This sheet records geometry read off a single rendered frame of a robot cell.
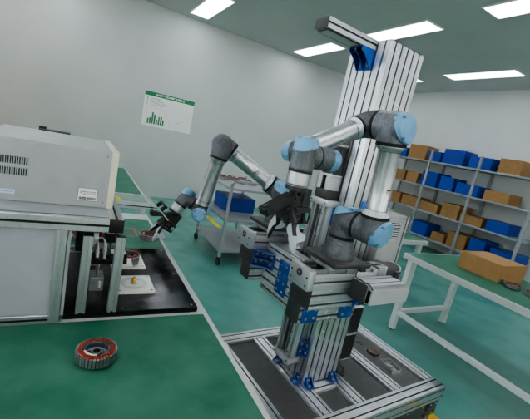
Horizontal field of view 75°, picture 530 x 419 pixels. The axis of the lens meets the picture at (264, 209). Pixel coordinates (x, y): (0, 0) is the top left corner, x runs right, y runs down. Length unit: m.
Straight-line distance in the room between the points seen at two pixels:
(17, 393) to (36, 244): 0.42
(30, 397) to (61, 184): 0.64
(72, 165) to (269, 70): 6.55
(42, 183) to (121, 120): 5.46
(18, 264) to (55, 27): 5.74
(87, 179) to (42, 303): 0.43
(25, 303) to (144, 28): 5.97
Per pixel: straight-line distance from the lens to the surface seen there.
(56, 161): 1.34
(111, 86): 6.75
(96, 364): 1.16
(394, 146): 1.41
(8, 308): 1.38
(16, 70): 6.78
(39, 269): 1.31
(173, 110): 6.90
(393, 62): 1.84
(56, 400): 1.10
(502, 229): 7.04
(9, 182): 1.37
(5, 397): 1.13
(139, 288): 1.54
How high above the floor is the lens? 1.47
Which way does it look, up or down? 11 degrees down
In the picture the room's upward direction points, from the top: 12 degrees clockwise
